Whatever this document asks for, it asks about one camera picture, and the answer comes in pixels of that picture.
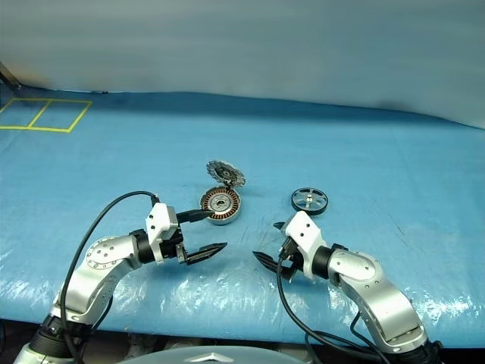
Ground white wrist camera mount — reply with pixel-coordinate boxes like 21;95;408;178
283;210;329;281
145;202;179;264

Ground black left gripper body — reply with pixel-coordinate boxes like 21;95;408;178
158;212;189;266

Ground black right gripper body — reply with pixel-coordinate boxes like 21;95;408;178
279;234;305;284

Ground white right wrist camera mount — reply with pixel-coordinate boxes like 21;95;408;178
283;210;329;281

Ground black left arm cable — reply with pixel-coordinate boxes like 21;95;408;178
59;190;160;364

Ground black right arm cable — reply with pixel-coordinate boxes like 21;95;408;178
275;253;383;364

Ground silver motor stator copper windings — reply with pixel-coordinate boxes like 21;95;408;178
199;187;243;226

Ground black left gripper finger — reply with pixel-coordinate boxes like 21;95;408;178
177;209;211;225
185;242;229;267

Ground grey rounded robot torso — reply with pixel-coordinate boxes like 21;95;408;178
128;344;304;364

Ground blue plastic table cover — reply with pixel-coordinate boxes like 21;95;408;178
0;83;485;348

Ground silver finned rotor disc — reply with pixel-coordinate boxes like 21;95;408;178
205;159;247;188

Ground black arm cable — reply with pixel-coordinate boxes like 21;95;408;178
275;253;383;364
59;190;160;364

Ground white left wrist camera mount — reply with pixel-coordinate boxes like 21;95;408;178
145;202;179;264

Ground dark metal pole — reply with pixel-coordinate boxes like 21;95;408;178
0;61;22;91

